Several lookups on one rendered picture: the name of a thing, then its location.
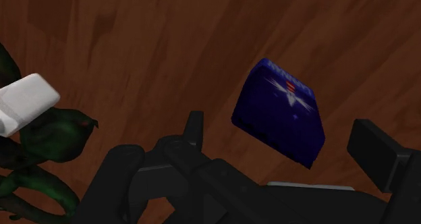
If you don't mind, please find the blue box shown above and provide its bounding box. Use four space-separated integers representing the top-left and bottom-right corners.
231 57 327 170

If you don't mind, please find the dark green plant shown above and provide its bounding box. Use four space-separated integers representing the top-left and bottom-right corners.
0 42 99 224

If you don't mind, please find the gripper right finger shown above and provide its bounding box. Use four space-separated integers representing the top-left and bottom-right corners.
347 118 421 224

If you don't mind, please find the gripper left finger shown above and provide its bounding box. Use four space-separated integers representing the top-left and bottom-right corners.
72 110 260 224

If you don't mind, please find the white rectangular block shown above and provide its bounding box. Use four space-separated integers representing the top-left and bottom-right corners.
0 73 61 138

